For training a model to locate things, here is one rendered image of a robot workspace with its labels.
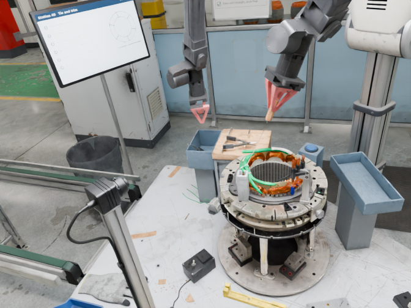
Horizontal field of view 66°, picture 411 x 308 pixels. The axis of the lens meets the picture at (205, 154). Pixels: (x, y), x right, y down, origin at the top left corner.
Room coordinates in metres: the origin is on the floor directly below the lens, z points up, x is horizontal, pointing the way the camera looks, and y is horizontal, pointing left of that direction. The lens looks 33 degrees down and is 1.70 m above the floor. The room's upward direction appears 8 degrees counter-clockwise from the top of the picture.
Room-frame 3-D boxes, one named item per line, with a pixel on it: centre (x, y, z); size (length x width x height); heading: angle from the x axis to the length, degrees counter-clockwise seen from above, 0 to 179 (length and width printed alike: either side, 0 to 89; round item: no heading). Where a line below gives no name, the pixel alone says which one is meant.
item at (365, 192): (0.75, -0.48, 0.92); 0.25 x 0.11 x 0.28; 179
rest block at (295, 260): (0.65, -0.24, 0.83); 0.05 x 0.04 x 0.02; 127
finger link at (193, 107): (1.07, 0.00, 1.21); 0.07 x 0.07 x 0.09; 0
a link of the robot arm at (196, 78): (1.09, 0.00, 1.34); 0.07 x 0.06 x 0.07; 120
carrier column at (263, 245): (0.64, -0.14, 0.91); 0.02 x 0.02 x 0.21
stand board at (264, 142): (1.04, -0.15, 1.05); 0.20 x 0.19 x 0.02; 70
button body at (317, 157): (0.97, -0.39, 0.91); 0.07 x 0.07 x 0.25; 47
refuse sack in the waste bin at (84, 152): (2.06, 0.83, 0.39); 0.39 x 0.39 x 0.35
